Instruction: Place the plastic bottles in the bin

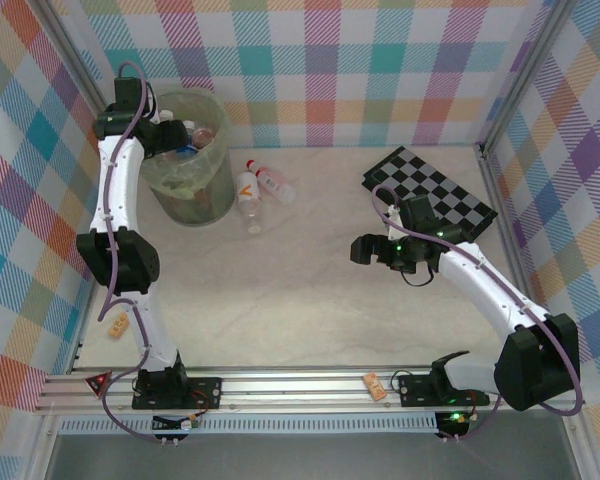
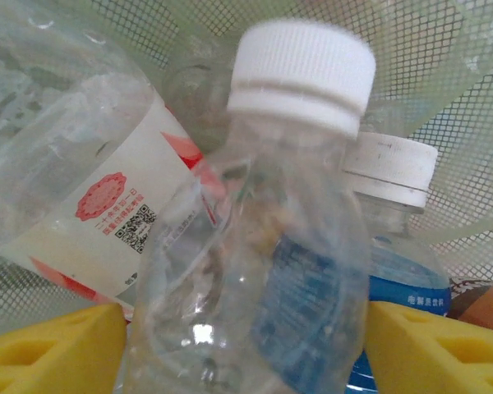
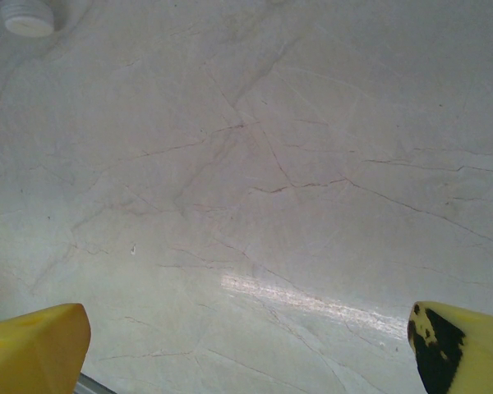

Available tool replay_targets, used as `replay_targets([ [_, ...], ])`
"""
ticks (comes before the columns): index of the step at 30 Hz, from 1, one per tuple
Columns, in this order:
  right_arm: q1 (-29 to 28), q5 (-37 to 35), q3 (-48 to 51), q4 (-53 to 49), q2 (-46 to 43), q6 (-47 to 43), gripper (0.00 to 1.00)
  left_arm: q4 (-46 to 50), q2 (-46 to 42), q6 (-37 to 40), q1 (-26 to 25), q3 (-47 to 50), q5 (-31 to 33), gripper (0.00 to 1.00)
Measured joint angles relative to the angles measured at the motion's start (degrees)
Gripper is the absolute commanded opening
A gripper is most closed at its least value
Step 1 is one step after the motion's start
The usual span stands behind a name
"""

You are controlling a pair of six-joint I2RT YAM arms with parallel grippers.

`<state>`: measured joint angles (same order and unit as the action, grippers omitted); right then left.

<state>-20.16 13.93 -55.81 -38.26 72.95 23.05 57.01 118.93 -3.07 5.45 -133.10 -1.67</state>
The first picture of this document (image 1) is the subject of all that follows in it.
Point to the clear bottle blue label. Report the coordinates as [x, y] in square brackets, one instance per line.
[189, 148]

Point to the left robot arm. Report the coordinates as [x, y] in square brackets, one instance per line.
[127, 200]

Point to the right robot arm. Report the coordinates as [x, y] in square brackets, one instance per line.
[480, 285]

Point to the translucent round waste bin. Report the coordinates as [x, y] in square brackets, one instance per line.
[215, 195]

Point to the black grey checkerboard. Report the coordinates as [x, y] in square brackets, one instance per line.
[420, 170]

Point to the white bottle orange V label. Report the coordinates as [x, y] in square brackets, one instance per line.
[249, 192]

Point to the pink bottle red cap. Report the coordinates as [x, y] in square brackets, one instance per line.
[275, 182]

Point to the orange wooden tag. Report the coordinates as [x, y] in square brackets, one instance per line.
[375, 386]
[120, 326]

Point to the small circuit board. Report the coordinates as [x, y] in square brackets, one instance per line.
[455, 419]
[177, 424]

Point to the grey metal panel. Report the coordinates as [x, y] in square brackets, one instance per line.
[305, 460]

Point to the red triangle sign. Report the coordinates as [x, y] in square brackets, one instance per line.
[99, 384]

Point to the aluminium frame post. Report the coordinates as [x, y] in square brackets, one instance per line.
[525, 75]
[75, 55]

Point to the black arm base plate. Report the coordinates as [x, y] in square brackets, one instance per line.
[205, 392]
[420, 392]

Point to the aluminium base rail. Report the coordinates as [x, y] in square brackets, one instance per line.
[305, 387]

